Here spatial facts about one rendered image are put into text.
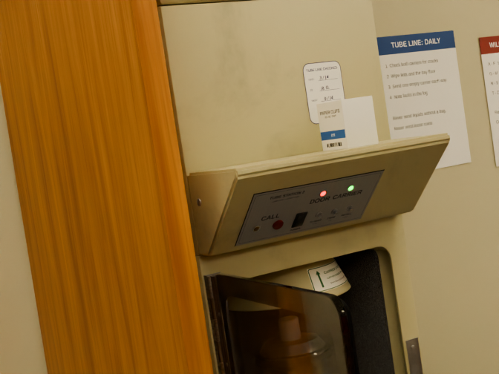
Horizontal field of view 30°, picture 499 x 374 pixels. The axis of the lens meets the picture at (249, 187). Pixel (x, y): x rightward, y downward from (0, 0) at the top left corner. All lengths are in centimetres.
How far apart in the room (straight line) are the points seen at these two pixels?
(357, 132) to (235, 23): 20
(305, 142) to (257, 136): 7
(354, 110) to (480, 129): 89
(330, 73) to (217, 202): 28
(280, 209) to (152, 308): 19
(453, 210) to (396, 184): 76
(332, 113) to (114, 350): 40
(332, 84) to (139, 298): 38
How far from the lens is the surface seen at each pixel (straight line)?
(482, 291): 201
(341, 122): 114
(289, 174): 105
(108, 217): 114
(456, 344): 197
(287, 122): 119
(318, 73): 122
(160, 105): 100
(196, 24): 114
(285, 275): 123
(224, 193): 104
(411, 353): 132
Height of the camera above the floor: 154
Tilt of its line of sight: 3 degrees down
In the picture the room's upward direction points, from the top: 9 degrees counter-clockwise
